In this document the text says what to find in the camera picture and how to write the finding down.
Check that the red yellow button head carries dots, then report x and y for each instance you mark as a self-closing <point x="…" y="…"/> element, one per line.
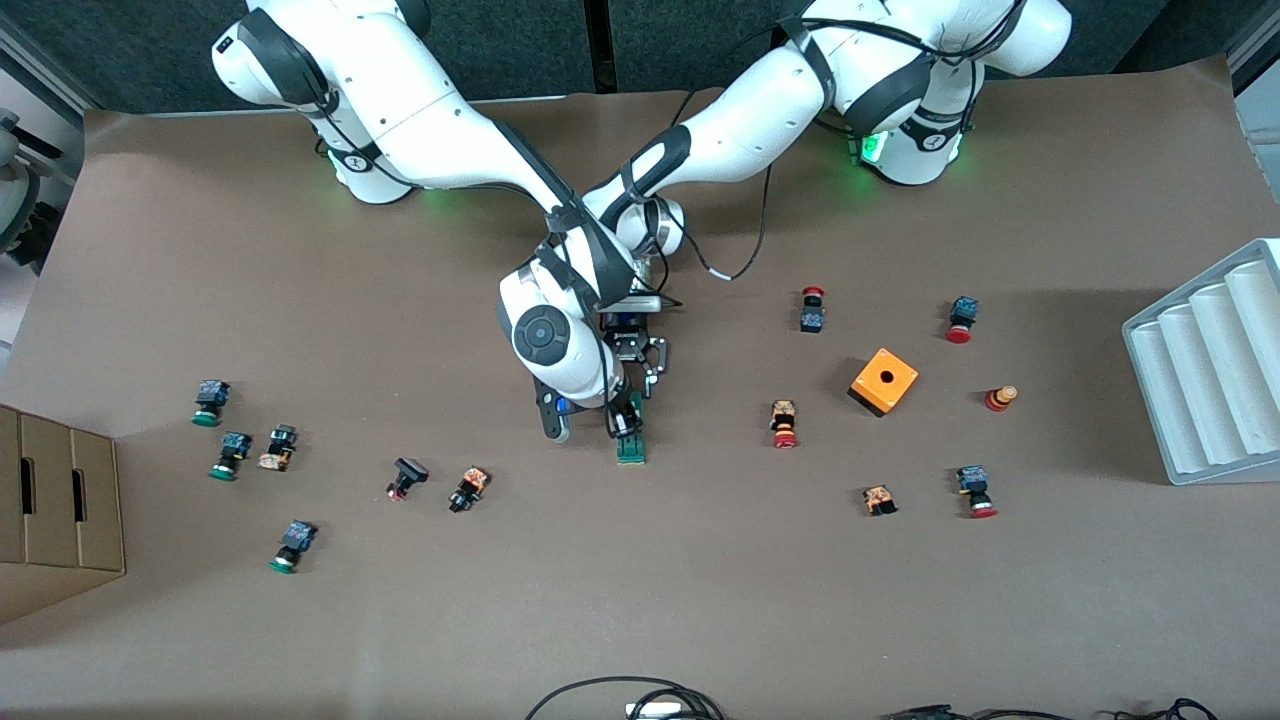
<point x="1000" y="398"/>

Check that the green terminal block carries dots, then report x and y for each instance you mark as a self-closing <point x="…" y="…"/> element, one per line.
<point x="632" y="452"/>

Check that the beige black switch part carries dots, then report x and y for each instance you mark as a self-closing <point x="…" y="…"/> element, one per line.
<point x="277" y="448"/>

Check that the green mushroom push button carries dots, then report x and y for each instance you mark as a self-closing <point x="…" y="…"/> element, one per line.
<point x="230" y="455"/>
<point x="209" y="402"/>
<point x="293" y="546"/>

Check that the black square button red terminals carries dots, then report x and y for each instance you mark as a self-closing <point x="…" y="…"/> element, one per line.
<point x="406" y="478"/>

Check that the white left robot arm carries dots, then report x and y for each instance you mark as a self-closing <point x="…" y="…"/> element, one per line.
<point x="760" y="110"/>

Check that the small orange contact block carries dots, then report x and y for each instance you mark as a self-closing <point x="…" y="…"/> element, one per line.
<point x="879" y="499"/>

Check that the red emergency button black block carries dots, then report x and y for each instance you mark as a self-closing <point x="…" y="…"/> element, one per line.
<point x="812" y="318"/>

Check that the orange push button enclosure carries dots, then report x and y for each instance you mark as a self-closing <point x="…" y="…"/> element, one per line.
<point x="884" y="381"/>

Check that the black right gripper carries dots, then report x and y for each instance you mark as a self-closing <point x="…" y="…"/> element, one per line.
<point x="619" y="405"/>

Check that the white ribbed tray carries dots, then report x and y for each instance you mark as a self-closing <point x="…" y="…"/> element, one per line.
<point x="1210" y="380"/>

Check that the red mushroom button blue block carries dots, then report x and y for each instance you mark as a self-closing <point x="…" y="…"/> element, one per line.
<point x="961" y="320"/>
<point x="975" y="491"/>

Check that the brown cardboard box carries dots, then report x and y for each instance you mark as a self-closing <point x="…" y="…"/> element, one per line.
<point x="60" y="510"/>

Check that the black vertical post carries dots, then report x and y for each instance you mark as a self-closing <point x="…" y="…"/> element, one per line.
<point x="598" y="45"/>

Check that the red emergency button orange block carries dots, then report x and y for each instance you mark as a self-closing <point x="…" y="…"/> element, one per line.
<point x="783" y="423"/>

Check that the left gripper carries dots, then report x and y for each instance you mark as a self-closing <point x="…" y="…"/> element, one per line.
<point x="630" y="347"/>

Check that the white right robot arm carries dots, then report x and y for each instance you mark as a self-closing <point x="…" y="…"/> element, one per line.
<point x="420" y="110"/>

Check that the grey aluminium frame rail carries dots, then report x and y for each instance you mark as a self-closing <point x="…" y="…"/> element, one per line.
<point x="40" y="62"/>
<point x="1258" y="55"/>

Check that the black selector switch orange block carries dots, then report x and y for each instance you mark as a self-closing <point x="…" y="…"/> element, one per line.
<point x="468" y="489"/>

